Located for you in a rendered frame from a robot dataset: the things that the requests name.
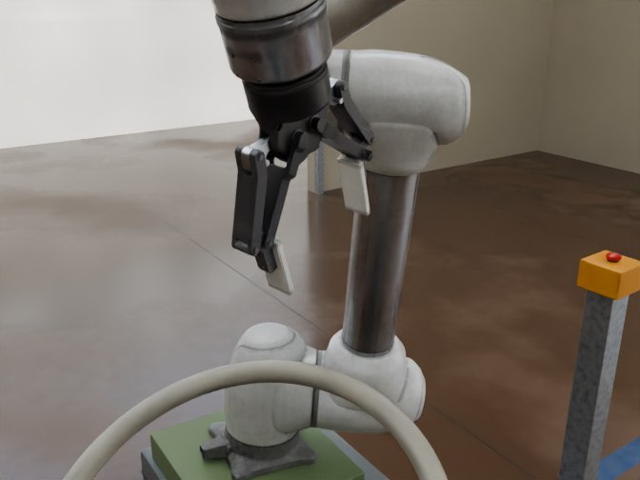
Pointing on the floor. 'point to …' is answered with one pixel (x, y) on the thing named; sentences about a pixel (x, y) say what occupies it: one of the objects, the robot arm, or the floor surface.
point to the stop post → (596, 360)
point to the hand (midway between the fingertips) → (320, 239)
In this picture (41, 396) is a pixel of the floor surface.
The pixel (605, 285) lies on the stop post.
